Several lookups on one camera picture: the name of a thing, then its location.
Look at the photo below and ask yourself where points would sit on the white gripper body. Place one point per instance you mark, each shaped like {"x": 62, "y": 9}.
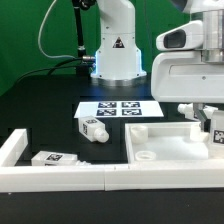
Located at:
{"x": 183, "y": 77}

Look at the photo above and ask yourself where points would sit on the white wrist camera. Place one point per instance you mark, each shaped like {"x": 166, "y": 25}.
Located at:
{"x": 186, "y": 37}

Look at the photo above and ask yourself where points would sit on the black camera pole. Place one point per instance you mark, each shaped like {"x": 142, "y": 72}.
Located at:
{"x": 82, "y": 68}

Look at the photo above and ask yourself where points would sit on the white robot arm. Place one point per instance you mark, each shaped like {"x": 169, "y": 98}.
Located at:
{"x": 118, "y": 60}

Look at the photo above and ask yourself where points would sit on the white sheet with tags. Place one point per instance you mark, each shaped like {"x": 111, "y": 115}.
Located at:
{"x": 119, "y": 109}

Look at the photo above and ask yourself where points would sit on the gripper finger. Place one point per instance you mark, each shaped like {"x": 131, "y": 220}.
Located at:
{"x": 199, "y": 111}

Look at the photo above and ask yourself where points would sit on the white U-shaped fence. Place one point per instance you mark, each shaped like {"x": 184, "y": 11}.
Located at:
{"x": 154, "y": 175}

